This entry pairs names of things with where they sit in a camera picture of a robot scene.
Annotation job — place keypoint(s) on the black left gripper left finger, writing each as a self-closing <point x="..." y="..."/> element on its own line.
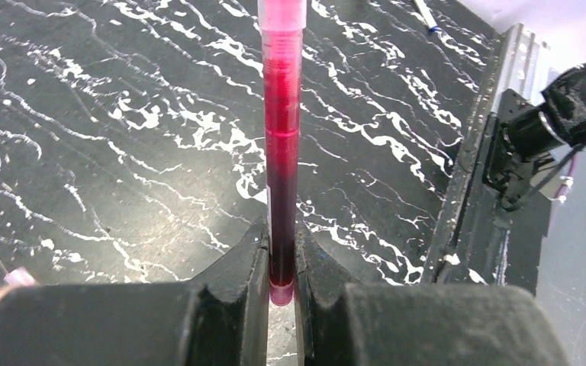
<point x="219" y="317"/>

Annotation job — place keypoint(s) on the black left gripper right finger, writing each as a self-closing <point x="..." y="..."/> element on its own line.
<point x="343" y="321"/>

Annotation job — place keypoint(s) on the light pink pen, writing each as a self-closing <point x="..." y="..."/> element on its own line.
<point x="20" y="277"/>

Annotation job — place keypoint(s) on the red translucent pen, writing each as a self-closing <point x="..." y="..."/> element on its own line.
<point x="281" y="25"/>

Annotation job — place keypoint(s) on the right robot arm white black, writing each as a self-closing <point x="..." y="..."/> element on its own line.
<point x="523" y="133"/>

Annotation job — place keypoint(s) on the blue white marker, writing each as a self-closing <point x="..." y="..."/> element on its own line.
<point x="427" y="15"/>

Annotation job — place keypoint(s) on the metal base rail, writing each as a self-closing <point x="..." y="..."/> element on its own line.
<point x="475" y="240"/>

